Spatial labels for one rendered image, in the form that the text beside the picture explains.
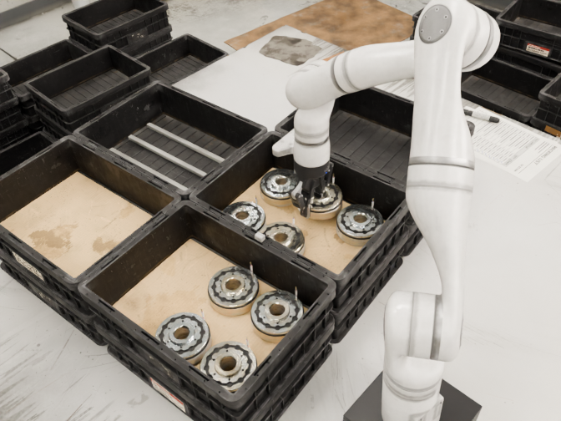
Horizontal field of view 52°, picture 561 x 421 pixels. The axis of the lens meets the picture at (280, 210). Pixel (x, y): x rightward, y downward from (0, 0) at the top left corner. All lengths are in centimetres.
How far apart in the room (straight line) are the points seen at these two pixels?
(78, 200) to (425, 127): 92
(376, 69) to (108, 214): 74
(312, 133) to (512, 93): 165
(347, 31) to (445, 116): 304
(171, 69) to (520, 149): 163
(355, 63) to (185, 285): 57
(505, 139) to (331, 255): 78
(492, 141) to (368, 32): 212
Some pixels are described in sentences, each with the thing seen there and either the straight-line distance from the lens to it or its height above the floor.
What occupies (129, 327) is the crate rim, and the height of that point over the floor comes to 93.
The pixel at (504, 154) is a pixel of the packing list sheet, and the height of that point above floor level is 70.
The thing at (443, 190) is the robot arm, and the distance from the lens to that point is 82.
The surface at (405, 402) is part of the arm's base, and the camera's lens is 98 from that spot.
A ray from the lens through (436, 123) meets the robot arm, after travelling 83.
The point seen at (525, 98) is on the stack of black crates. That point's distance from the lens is 267.
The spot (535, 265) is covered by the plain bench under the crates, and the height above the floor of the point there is 70.
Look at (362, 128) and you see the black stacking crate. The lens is 160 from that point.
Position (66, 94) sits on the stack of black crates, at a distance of 257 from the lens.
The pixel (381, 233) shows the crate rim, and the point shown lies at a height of 93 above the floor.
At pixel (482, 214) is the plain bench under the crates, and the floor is 70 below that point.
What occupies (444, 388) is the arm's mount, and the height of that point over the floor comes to 80.
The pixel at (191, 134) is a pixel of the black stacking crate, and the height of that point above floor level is 83.
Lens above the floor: 178
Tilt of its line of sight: 45 degrees down
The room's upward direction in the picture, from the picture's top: 3 degrees counter-clockwise
